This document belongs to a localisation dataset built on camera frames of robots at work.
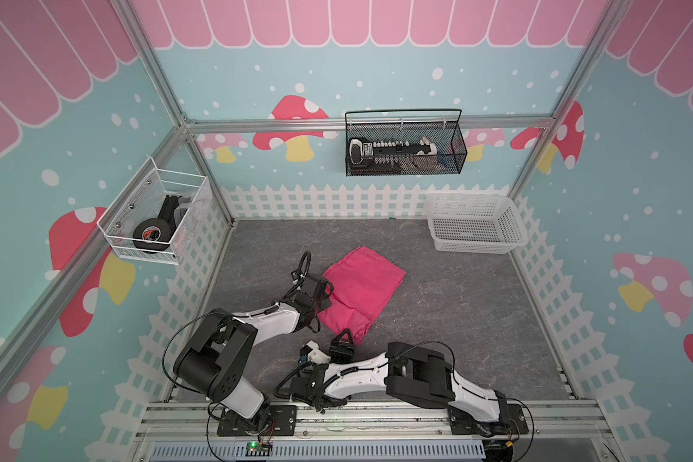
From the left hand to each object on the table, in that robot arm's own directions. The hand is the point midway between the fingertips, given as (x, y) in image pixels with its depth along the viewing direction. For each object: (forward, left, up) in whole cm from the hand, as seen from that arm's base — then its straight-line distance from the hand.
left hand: (322, 301), depth 95 cm
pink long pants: (+8, -14, -1) cm, 16 cm away
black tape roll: (-1, +38, +33) cm, 50 cm away
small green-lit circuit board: (-40, +14, -4) cm, 43 cm away
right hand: (-13, -9, 0) cm, 16 cm away
